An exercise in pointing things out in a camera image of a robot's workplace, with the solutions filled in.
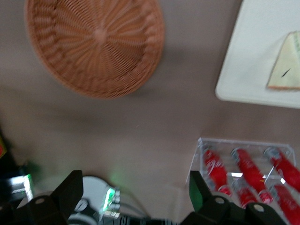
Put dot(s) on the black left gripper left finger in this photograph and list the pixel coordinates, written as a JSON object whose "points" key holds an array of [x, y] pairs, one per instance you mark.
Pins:
{"points": [[68, 187]]}

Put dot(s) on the clear acrylic bottle rack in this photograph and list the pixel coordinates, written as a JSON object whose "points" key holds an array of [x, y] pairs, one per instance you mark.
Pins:
{"points": [[246, 143]]}

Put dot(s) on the steel canister with green rim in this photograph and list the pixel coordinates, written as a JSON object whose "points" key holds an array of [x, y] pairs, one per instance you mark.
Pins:
{"points": [[21, 187]]}

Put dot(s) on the cream plastic serving tray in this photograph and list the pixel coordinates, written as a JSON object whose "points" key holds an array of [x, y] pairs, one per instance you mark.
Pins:
{"points": [[248, 58]]}

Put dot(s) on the red cola bottle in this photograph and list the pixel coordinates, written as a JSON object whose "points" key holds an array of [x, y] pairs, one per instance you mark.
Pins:
{"points": [[286, 168], [287, 204], [214, 166], [245, 195]]}

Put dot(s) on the triangle sandwich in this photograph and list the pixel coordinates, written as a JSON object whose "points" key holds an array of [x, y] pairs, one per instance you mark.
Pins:
{"points": [[286, 68]]}

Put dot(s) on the red cola can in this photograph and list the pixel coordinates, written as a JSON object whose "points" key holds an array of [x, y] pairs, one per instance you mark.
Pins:
{"points": [[250, 171]]}

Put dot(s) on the round brown wicker basket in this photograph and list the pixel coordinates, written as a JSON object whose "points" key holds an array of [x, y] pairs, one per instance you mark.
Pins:
{"points": [[93, 47]]}

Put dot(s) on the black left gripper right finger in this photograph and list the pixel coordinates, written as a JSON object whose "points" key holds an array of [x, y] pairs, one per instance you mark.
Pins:
{"points": [[199, 189]]}

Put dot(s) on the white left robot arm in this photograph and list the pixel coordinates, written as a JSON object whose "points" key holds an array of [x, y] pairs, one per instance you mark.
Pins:
{"points": [[93, 187]]}

